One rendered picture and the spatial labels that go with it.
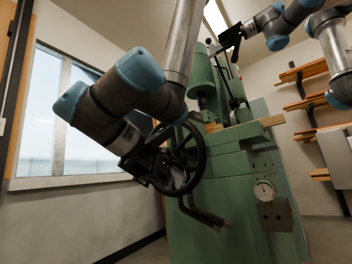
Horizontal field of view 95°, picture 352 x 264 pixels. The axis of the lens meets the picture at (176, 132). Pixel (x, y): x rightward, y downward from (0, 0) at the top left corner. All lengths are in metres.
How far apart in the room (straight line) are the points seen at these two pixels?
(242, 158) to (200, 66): 0.58
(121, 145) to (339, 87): 0.88
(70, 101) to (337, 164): 0.42
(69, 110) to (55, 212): 1.50
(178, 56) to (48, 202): 1.57
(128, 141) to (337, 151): 0.35
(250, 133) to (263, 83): 2.87
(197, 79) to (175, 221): 0.74
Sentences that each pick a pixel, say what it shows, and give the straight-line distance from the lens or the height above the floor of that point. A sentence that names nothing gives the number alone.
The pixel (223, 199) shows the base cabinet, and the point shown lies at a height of 0.63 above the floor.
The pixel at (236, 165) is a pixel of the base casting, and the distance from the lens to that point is 0.67.
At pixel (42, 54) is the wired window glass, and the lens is 2.22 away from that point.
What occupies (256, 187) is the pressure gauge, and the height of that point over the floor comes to 0.67.
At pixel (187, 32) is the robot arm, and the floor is 1.05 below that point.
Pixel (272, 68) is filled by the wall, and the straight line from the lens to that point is 3.61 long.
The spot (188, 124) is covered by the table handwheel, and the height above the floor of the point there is 0.90.
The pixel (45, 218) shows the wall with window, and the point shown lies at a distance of 1.75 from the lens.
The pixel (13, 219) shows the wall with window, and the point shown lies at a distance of 1.70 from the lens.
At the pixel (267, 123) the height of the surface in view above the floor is 0.91.
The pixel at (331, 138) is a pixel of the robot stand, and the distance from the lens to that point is 0.35.
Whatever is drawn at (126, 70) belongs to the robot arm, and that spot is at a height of 0.89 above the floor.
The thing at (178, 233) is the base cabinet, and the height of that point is 0.49.
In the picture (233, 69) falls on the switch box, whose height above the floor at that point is 1.42.
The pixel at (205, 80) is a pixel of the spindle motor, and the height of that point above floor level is 1.23.
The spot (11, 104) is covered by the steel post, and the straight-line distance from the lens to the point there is 1.73.
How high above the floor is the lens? 0.73
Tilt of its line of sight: 16 degrees up
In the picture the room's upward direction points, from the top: 7 degrees counter-clockwise
